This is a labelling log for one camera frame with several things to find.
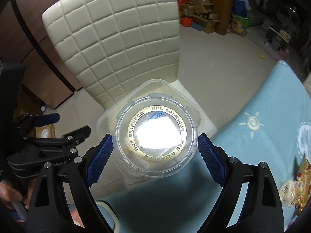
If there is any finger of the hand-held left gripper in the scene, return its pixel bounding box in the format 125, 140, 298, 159
23, 126, 91, 149
15, 113, 60, 136

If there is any clear plastic cup with lid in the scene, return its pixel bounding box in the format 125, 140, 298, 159
114, 93, 198, 177

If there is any colourful printed bag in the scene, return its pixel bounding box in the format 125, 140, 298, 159
230, 13, 251, 37

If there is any light blue tablecloth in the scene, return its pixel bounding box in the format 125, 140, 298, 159
66, 59, 311, 233

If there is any dark low table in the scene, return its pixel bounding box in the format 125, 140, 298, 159
266, 25, 292, 49

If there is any blue bag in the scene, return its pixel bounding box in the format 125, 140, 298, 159
233, 0, 251, 17

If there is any wooden desk panel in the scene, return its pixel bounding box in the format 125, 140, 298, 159
175, 0, 234, 36

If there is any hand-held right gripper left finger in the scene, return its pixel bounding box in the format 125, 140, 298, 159
25, 133, 114, 233

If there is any cream quilted leather chair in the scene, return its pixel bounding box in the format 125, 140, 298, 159
42, 0, 219, 192

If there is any brown wooden cabinet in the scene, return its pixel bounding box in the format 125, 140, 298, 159
0, 0, 105, 110

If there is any pile of cardboard boxes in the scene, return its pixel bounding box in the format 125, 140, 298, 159
182, 0, 221, 34

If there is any wooden board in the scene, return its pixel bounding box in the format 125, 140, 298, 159
34, 124, 56, 146

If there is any red yellow snack wrapper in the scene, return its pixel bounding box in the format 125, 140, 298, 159
293, 156, 311, 209

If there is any person's left hand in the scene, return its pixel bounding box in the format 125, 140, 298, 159
0, 182, 31, 210

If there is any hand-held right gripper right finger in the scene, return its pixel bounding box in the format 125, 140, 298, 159
194, 133, 285, 233

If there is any round white wrapper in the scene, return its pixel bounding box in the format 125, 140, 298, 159
279, 180, 302, 208

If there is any clear plastic container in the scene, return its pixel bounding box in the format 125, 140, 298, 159
96, 78, 203, 182

